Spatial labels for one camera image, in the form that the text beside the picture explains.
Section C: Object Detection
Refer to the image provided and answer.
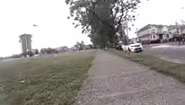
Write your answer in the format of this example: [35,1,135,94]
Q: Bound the dark car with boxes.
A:
[114,43,124,52]

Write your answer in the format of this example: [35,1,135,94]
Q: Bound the row of large trees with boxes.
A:
[64,0,156,54]

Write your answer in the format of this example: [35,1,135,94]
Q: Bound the grey concrete pavement path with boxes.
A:
[61,40,185,105]

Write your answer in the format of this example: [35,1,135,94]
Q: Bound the distant line of trees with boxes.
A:
[11,39,94,60]

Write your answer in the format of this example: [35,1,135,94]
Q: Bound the white car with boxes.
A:
[125,42,145,55]

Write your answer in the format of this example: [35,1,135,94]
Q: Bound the wide grass field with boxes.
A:
[0,48,103,105]

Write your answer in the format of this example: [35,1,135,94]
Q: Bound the pale house with porch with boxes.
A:
[136,19,185,46]

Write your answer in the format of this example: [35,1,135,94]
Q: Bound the tall tower building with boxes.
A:
[18,32,35,58]

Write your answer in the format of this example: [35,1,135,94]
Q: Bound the grass verge strip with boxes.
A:
[107,40,185,102]

